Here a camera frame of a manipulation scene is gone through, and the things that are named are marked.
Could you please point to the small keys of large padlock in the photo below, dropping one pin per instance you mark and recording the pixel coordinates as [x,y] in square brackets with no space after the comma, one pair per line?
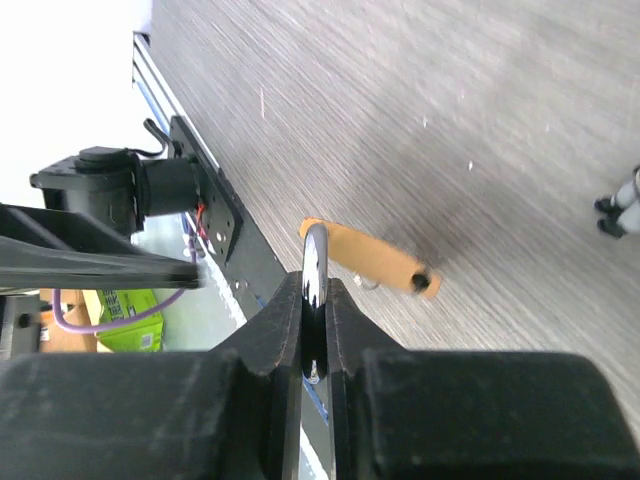
[365,283]

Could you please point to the keys with panda keychain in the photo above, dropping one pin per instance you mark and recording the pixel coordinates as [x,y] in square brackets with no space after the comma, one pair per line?
[621,210]

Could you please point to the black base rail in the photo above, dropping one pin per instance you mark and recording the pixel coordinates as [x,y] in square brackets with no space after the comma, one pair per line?
[247,273]

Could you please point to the large brass padlock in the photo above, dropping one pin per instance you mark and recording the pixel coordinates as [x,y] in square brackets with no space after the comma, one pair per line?
[368,257]

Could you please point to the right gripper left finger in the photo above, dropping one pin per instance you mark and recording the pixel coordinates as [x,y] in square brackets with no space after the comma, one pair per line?
[232,412]

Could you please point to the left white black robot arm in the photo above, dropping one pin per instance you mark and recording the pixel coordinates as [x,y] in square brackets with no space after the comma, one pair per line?
[94,202]

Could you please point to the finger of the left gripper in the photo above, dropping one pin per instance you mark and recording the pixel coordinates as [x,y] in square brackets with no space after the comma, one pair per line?
[43,248]

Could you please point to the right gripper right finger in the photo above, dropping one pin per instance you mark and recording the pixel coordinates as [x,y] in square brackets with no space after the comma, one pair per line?
[430,414]

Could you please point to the cardboard box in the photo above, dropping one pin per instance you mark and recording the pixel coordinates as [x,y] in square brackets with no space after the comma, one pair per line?
[55,339]

